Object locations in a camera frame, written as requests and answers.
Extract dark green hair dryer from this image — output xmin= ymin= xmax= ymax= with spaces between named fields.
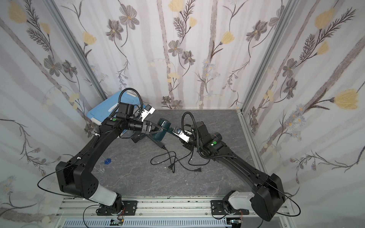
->
xmin=149 ymin=118 xmax=174 ymax=142
xmin=213 ymin=133 xmax=222 ymax=140

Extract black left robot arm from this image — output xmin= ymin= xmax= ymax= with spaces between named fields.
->
xmin=56 ymin=96 xmax=155 ymax=216

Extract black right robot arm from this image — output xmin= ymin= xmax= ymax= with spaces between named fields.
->
xmin=181 ymin=120 xmax=286 ymax=221

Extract black hair dryer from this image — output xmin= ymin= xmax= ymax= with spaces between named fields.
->
xmin=131 ymin=132 xmax=166 ymax=150

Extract blue lid storage box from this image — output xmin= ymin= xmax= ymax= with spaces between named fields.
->
xmin=86 ymin=90 xmax=140 ymax=125

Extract small blue cap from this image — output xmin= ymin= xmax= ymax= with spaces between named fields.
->
xmin=104 ymin=158 xmax=111 ymax=165

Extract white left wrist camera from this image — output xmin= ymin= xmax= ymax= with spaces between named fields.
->
xmin=141 ymin=104 xmax=156 ymax=121

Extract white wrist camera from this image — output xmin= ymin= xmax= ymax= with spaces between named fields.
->
xmin=173 ymin=127 xmax=193 ymax=143
xmin=141 ymin=104 xmax=156 ymax=121

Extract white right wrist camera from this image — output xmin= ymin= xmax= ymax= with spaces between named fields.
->
xmin=173 ymin=127 xmax=193 ymax=143

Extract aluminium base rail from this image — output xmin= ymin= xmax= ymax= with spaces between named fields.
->
xmin=52 ymin=196 xmax=293 ymax=228

